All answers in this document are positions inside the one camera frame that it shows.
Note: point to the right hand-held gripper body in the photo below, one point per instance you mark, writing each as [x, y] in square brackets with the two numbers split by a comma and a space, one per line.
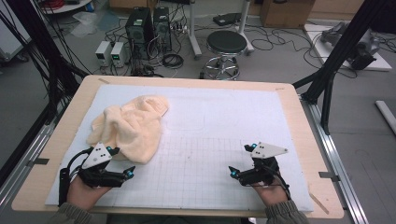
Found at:
[264, 169]

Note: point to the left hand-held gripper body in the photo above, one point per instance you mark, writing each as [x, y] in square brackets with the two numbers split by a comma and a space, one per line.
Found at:
[96, 157]

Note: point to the cream towel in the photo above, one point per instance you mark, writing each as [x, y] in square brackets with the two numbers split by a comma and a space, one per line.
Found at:
[134, 130]

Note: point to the person's right hand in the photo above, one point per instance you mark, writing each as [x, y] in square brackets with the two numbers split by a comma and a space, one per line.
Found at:
[271, 194]

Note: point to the person's left hand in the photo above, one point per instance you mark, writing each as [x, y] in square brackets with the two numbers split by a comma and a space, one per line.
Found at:
[84, 194]

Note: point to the white grid mat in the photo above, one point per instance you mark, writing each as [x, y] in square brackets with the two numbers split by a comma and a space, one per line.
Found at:
[218, 118]

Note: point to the white power supply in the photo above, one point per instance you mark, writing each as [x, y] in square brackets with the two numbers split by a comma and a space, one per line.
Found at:
[102, 53]
[119, 54]

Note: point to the black round stool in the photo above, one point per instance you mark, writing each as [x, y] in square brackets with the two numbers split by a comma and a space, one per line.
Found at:
[226, 41]

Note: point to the white stand leg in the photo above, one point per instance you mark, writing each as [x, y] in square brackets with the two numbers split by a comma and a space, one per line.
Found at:
[243, 28]
[193, 34]

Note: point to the white board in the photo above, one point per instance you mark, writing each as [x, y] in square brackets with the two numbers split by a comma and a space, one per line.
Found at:
[320, 49]

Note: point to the wide black computer tower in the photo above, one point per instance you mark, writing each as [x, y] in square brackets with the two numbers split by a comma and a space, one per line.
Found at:
[138, 31]

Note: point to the flat black case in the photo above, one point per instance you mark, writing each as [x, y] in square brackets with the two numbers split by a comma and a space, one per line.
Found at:
[226, 19]

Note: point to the clear plastic sheet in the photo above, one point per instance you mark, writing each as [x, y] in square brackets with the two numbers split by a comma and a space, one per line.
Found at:
[87, 23]

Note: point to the narrow black computer tower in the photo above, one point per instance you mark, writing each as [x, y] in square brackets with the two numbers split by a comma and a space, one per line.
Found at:
[162, 28]

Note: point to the white tube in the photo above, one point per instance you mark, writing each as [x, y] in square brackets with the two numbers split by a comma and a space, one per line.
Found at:
[386, 115]

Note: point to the cardboard box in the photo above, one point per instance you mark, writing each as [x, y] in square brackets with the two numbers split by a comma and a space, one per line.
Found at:
[286, 14]

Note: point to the grey and black device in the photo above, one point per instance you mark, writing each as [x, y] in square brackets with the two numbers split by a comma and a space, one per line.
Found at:
[362, 57]

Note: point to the white round table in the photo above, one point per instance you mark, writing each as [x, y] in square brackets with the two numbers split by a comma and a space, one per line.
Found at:
[68, 6]

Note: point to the aluminium rail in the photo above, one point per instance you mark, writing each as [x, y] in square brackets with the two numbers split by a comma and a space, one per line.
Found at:
[339, 161]
[25, 161]

